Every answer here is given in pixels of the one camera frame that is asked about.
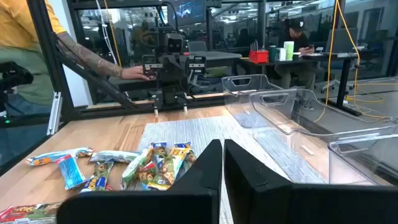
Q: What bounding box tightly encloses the person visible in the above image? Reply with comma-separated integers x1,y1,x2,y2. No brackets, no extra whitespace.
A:
0,0,68,106
273,17,317,90

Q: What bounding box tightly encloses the red white granola bar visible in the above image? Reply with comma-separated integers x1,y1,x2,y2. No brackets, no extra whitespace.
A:
0,202,62,224

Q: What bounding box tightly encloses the white red-logo granola bar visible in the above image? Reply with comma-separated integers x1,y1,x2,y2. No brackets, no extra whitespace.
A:
26,147,94,166

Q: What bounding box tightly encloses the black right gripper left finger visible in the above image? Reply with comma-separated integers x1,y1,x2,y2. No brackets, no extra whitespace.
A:
57,139,223,224

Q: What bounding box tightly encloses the grey office chair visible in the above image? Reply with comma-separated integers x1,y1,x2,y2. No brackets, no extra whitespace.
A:
187,40,208,53

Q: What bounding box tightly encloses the grey woven placemat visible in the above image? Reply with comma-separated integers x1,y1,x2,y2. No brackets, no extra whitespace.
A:
127,114,327,224

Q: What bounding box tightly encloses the light blue granola bar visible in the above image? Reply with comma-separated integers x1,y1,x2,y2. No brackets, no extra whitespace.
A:
55,154,87,190

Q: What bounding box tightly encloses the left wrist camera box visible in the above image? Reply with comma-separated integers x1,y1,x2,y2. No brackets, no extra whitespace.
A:
164,32,184,54

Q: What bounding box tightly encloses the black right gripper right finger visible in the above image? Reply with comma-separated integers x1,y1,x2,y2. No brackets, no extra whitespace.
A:
223,139,398,224

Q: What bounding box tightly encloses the person's forearm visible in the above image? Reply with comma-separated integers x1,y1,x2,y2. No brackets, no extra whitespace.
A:
55,30,125,78

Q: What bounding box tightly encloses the yellow cable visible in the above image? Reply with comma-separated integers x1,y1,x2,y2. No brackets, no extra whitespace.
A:
313,0,398,123

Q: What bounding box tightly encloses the black device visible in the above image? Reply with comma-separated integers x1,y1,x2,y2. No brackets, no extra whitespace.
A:
0,61,34,94

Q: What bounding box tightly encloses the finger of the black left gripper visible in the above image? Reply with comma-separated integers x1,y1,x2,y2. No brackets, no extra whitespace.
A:
152,94,161,118
181,92,189,116

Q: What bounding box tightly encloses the grey monitor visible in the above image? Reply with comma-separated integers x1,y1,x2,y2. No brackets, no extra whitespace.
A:
325,27,359,54

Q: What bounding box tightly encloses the person's hand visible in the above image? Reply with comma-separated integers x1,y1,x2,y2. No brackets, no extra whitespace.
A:
121,65,155,82

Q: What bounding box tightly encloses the pale green granola bar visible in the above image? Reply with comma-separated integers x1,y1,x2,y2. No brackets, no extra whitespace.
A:
121,147,154,190

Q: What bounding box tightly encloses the black standing desk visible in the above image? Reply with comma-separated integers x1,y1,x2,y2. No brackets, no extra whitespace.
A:
239,52,363,116

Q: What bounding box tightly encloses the grey table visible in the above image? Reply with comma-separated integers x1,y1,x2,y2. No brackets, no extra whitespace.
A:
186,50,243,62

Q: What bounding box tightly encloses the pale green tumbler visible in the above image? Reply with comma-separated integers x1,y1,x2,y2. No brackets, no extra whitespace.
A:
283,40,295,61

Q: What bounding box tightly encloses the hanging display screen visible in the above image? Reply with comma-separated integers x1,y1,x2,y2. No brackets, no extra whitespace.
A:
167,0,206,27

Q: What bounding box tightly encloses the clear plastic bin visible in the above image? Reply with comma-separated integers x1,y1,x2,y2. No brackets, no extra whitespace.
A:
249,88,398,185
221,73,299,129
328,133,398,187

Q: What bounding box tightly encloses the white wrapper granola bar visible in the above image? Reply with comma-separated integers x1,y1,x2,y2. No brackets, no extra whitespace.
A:
89,150,141,164

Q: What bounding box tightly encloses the green red-end granola bar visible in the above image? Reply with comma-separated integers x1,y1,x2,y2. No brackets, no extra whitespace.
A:
136,161,158,184

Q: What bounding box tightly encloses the red box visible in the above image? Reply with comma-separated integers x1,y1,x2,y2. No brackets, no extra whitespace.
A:
248,49,270,65

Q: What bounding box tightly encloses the silver aluminium bracket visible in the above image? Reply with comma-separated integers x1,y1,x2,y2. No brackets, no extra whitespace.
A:
46,91,63,136

